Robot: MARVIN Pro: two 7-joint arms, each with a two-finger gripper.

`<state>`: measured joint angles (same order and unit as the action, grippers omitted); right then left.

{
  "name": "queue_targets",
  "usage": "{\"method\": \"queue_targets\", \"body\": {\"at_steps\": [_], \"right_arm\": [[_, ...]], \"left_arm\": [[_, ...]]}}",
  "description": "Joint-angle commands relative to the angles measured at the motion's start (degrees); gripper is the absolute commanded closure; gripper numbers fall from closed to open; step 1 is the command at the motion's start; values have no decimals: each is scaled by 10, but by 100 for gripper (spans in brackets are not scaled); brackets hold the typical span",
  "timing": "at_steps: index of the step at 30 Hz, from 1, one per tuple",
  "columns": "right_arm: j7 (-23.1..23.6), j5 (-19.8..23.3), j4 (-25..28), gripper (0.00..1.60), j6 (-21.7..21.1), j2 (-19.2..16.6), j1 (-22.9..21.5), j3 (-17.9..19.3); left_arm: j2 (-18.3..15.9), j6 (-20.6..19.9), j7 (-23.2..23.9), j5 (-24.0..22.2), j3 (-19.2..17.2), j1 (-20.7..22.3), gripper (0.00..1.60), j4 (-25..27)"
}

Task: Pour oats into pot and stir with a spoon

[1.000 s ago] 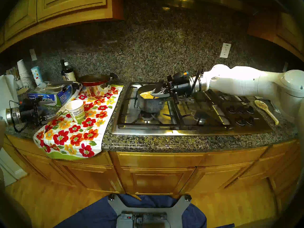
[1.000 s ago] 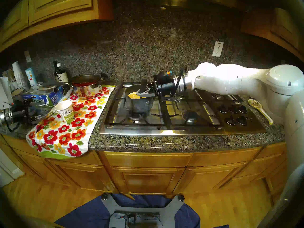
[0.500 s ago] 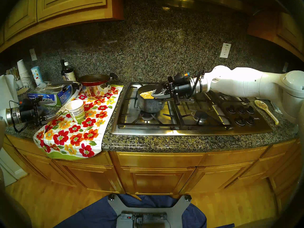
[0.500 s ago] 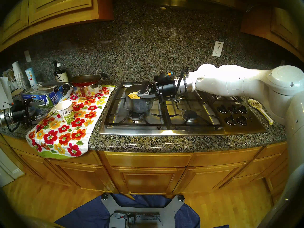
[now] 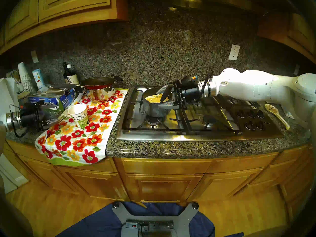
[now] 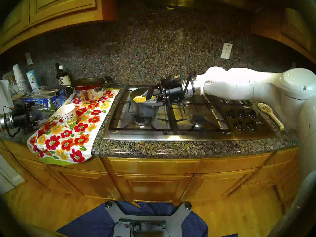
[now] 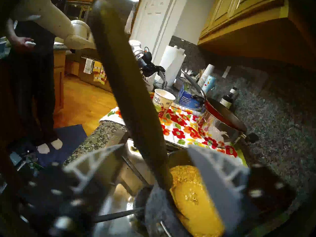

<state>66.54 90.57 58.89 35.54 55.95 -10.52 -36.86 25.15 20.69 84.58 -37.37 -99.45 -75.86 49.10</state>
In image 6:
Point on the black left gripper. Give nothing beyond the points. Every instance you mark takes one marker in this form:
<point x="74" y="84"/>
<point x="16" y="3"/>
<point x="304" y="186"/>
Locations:
<point x="21" y="120"/>

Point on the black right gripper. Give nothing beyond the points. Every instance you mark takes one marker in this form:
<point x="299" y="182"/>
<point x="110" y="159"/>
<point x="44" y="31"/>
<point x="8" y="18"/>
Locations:
<point x="174" y="93"/>

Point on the black cooking spoon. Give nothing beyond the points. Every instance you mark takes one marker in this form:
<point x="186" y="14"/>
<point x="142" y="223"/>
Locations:
<point x="150" y="93"/>

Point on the white paper oats cup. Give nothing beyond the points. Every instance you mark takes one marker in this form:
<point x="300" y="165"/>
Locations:
<point x="68" y="118"/>

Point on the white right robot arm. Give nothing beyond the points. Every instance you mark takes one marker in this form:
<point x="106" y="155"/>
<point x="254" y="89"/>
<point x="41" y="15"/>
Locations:
<point x="246" y="84"/>

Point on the yellow ceramic spoon rest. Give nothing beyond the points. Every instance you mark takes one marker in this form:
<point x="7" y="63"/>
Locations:
<point x="265" y="108"/>

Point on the blue foil box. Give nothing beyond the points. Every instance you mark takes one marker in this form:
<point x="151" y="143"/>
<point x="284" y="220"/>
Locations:
<point x="49" y="103"/>

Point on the dark grey saucepan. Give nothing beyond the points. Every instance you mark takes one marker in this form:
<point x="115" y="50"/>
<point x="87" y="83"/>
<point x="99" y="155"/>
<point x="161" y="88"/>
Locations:
<point x="143" y="110"/>

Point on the floral kitchen towel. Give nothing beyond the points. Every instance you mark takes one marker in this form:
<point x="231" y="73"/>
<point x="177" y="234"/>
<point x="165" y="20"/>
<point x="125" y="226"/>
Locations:
<point x="64" y="140"/>

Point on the blue dotted paper cup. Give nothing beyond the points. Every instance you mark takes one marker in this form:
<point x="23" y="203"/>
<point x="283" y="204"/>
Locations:
<point x="32" y="79"/>

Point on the cup of wooden sticks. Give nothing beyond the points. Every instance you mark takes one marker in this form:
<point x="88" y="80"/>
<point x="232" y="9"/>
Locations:
<point x="14" y="88"/>

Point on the white paper towel roll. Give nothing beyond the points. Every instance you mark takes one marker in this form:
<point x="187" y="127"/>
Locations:
<point x="5" y="95"/>

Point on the dark bottle white cap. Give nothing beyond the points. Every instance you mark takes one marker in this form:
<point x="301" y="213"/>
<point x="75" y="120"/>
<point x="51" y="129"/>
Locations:
<point x="64" y="78"/>

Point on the stack of white cups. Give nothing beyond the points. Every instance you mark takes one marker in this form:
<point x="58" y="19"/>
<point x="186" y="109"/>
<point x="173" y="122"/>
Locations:
<point x="19" y="77"/>

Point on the dark bottle black cap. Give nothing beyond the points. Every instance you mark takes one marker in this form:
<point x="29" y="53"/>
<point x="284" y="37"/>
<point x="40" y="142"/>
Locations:
<point x="57" y="71"/>

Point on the steel pan red rim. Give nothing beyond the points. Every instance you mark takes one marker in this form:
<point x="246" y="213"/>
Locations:
<point x="90" y="93"/>

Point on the black cooktop knob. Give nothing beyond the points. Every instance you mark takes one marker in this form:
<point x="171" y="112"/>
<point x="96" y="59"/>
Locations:
<point x="231" y="113"/>
<point x="252" y="113"/>
<point x="239" y="125"/>
<point x="242" y="113"/>
<point x="251" y="125"/>

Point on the wooden base cabinets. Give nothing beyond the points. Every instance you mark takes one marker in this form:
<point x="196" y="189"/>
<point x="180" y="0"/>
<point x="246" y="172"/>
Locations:
<point x="153" y="184"/>

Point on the stainless gas cooktop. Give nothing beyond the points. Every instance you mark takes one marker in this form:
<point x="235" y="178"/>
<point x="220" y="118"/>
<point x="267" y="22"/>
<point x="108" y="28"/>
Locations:
<point x="259" y="134"/>

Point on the blue floor cloth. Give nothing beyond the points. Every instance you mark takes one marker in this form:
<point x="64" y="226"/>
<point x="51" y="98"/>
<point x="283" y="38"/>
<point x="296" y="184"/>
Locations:
<point x="91" y="224"/>

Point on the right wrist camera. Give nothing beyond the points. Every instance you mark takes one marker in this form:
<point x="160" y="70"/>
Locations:
<point x="169" y="81"/>

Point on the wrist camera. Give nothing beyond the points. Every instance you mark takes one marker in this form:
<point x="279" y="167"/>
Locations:
<point x="22" y="107"/>
<point x="169" y="81"/>

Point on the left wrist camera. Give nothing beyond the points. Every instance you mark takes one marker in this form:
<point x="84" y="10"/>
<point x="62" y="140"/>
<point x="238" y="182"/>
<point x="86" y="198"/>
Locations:
<point x="22" y="107"/>

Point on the wooden wall cabinet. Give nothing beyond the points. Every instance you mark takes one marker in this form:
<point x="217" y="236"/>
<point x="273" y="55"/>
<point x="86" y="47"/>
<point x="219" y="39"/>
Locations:
<point x="61" y="4"/>
<point x="291" y="26"/>

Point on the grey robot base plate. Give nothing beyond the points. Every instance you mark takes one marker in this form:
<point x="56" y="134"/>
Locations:
<point x="177" y="219"/>

